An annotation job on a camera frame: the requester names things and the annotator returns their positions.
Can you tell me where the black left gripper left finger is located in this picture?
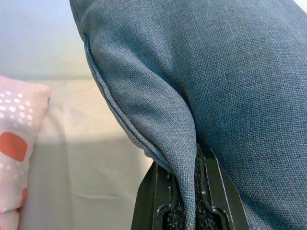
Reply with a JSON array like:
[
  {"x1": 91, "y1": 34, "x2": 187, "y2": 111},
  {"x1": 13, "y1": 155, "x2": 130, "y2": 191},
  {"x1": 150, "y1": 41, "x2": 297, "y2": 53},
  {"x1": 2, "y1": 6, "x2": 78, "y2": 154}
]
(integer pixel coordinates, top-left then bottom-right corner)
[{"x1": 135, "y1": 162, "x2": 184, "y2": 230}]

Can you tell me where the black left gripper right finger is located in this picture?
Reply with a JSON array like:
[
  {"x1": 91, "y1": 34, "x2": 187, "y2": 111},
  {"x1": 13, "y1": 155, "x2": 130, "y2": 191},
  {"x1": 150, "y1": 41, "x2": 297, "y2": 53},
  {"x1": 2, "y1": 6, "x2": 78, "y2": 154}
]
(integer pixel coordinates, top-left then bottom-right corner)
[{"x1": 195, "y1": 145, "x2": 250, "y2": 230}]

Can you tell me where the grey square fabric pillow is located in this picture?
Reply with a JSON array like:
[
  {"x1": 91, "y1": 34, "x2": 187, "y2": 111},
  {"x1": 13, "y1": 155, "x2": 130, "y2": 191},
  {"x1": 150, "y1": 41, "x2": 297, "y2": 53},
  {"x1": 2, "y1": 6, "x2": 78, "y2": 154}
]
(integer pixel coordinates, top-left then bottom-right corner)
[{"x1": 69, "y1": 0, "x2": 307, "y2": 230}]

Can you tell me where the pink pillow with orange pattern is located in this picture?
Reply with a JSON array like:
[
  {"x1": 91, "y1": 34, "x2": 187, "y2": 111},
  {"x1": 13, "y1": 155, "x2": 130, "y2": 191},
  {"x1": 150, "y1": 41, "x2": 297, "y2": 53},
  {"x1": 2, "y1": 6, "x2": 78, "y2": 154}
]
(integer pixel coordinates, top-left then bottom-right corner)
[{"x1": 0, "y1": 75, "x2": 54, "y2": 230}]

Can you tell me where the cream sheeted mattress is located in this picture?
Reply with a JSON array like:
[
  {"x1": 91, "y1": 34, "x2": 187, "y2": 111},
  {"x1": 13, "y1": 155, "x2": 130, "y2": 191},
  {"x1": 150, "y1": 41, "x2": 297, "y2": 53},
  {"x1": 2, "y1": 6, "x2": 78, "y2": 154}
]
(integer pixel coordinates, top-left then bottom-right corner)
[{"x1": 0, "y1": 71, "x2": 159, "y2": 230}]

